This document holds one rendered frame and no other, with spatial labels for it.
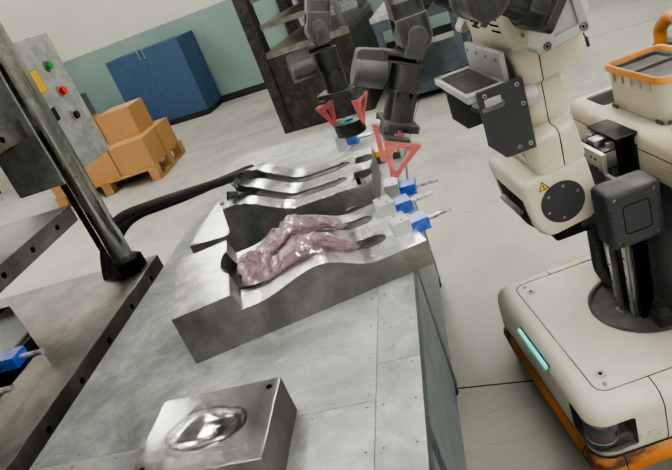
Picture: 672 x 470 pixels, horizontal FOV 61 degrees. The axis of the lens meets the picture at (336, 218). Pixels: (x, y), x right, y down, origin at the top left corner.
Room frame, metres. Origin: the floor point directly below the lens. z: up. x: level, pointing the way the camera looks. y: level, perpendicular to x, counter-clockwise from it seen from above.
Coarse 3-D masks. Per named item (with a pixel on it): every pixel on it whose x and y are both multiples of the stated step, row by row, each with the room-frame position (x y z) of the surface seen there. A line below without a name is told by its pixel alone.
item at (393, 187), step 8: (384, 184) 1.30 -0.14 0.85; (392, 184) 1.28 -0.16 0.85; (400, 184) 1.29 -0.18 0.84; (408, 184) 1.28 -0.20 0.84; (416, 184) 1.28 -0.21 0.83; (424, 184) 1.28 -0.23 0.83; (392, 192) 1.28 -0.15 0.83; (400, 192) 1.28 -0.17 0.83; (408, 192) 1.27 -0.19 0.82; (416, 192) 1.27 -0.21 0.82
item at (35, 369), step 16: (0, 320) 1.13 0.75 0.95; (16, 320) 1.17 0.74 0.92; (0, 336) 1.11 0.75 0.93; (16, 336) 1.14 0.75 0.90; (0, 352) 1.09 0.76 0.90; (0, 368) 1.07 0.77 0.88; (32, 368) 1.13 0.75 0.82; (48, 368) 1.16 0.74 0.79; (0, 384) 1.04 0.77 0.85; (16, 384) 1.07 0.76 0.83; (32, 384) 1.10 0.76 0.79; (0, 400) 1.02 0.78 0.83; (16, 400) 1.05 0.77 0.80; (0, 416) 1.00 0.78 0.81
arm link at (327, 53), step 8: (320, 48) 1.42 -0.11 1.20; (328, 48) 1.41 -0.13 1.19; (336, 48) 1.42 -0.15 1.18; (312, 56) 1.41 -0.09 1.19; (320, 56) 1.41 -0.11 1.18; (328, 56) 1.40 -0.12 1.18; (336, 56) 1.41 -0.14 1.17; (320, 64) 1.41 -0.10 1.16; (328, 64) 1.40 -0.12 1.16; (336, 64) 1.40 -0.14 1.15; (328, 72) 1.41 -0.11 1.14
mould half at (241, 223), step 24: (264, 168) 1.55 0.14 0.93; (288, 168) 1.56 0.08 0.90; (312, 168) 1.53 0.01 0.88; (360, 168) 1.37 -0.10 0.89; (288, 192) 1.40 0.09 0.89; (336, 192) 1.28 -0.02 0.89; (360, 192) 1.26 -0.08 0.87; (216, 216) 1.52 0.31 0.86; (240, 216) 1.34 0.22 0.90; (264, 216) 1.32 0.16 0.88; (216, 240) 1.36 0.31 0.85; (240, 240) 1.34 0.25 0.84
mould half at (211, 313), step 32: (384, 224) 1.09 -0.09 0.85; (192, 256) 1.18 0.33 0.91; (320, 256) 0.98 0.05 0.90; (352, 256) 0.98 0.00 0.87; (384, 256) 0.96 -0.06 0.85; (416, 256) 0.96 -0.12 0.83; (192, 288) 1.02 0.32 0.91; (224, 288) 0.97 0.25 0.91; (256, 288) 1.00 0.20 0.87; (288, 288) 0.94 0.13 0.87; (320, 288) 0.95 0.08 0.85; (352, 288) 0.95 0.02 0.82; (192, 320) 0.93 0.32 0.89; (224, 320) 0.94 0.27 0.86; (256, 320) 0.94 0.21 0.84; (288, 320) 0.94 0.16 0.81; (192, 352) 0.93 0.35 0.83
